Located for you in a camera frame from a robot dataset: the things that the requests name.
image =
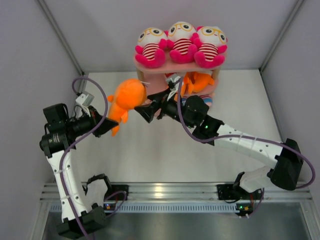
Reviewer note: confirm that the blue-hat doll plush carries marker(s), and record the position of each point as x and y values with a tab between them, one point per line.
208	99

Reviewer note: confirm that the white slotted cable duct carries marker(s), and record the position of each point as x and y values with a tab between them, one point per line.
176	207

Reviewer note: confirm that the black-haired doll plush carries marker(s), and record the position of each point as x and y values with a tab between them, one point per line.
183	101

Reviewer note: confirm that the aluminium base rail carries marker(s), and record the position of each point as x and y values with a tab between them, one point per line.
203	191

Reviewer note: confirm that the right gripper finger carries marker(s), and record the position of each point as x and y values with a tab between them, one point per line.
159	96
148	111

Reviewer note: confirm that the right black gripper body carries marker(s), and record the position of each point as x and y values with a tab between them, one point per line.
169	108

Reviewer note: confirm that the pink panda plush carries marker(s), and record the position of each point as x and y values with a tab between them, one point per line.
211	43
150	48
179	42

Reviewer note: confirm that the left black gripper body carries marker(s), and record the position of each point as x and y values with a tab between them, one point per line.
85	124

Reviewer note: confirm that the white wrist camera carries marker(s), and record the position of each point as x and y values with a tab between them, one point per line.
84	99
173	84

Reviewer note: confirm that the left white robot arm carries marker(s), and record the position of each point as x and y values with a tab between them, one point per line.
82	206

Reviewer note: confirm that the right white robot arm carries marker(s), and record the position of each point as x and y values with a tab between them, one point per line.
282	160

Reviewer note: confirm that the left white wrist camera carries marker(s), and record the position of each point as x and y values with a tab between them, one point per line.
84	99

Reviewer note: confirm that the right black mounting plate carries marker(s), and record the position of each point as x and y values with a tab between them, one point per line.
231	193

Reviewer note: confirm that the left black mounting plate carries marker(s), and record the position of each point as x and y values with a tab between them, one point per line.
121	190

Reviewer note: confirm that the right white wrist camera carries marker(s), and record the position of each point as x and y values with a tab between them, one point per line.
173	84

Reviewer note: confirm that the pink three-tier shelf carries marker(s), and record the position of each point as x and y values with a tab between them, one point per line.
157	80

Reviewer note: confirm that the orange shark plush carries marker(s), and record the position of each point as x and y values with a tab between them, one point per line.
129	94
186	81
199	81

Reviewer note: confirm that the black mounting plate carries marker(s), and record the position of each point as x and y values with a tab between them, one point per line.
231	193
121	190

